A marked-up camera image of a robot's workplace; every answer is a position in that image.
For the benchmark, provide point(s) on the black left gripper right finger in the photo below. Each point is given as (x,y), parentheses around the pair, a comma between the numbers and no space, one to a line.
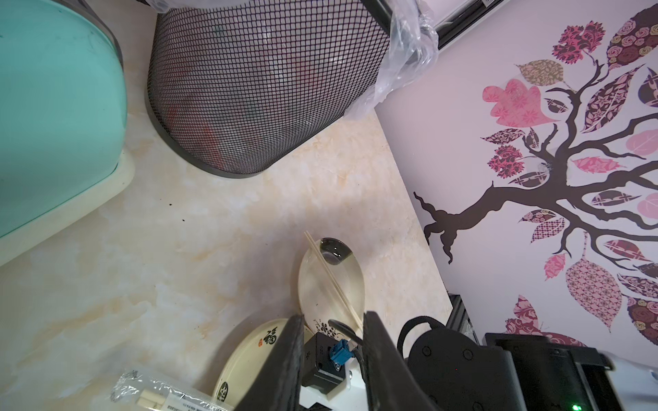
(389,383)

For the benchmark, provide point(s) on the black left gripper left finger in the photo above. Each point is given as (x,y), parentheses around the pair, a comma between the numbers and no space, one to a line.
(278,384)

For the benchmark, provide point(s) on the bare wooden chopsticks pair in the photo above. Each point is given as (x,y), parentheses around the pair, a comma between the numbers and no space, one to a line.
(344,298)

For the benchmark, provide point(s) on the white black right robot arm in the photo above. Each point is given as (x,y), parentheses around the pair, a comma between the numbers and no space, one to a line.
(522,372)

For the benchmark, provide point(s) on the wrapped chopsticks on middle plate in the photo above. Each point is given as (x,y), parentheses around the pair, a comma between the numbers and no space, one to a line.
(149,390)

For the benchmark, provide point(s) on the cream plate middle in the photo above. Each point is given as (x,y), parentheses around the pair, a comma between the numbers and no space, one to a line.
(247,360)

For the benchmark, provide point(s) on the cream plate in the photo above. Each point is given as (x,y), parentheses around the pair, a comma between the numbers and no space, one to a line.
(331,286)
(247,360)

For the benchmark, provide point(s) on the cream plate right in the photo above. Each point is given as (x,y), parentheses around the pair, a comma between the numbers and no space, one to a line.
(331,286)

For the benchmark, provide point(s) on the black mesh trash bin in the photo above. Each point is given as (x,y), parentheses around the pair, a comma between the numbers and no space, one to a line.
(234,150)

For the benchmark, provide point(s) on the mint green toaster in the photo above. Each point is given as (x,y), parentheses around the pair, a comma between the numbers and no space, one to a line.
(64,116)

